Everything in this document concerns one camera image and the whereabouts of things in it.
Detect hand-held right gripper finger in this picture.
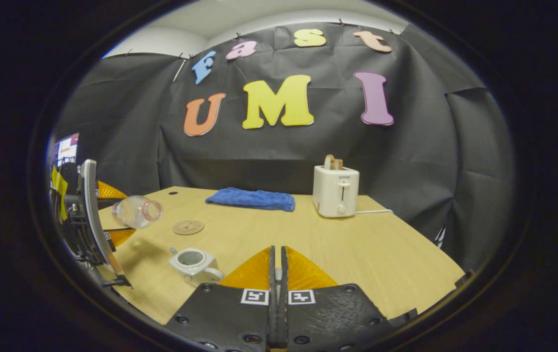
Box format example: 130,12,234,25
278,245,398,352
164,245,278,352

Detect white teacup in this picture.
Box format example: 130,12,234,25
169,247,225,287

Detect computer monitor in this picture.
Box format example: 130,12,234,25
56,133,80,168

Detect white toaster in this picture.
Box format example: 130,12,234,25
312,165,360,218

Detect round wooden coaster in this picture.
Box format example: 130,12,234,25
172,220,205,236

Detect blue towel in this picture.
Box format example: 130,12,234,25
205,187,296,212

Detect clear plastic water bottle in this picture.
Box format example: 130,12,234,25
112,195,164,229

